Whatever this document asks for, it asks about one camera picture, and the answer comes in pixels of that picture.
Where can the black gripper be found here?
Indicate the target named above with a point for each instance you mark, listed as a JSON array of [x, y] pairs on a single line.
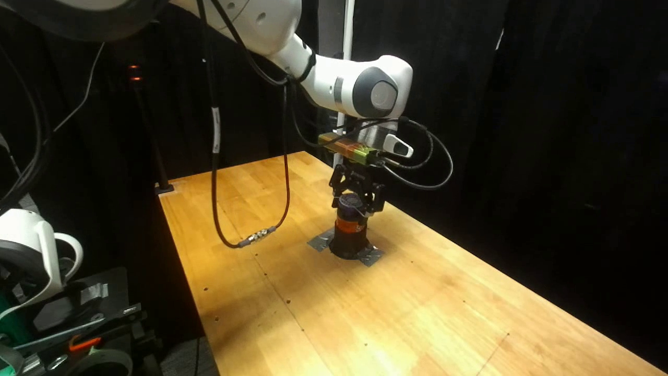
[[356, 178]]

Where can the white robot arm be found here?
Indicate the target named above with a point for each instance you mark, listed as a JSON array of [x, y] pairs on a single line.
[[373, 90]]

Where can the white mug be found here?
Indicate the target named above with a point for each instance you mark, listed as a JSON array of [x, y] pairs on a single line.
[[29, 251]]

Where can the white vertical pole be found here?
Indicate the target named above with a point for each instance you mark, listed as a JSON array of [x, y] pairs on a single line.
[[348, 43]]

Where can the brown glass bottle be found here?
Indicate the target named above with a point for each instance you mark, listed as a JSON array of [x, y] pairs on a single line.
[[350, 228]]

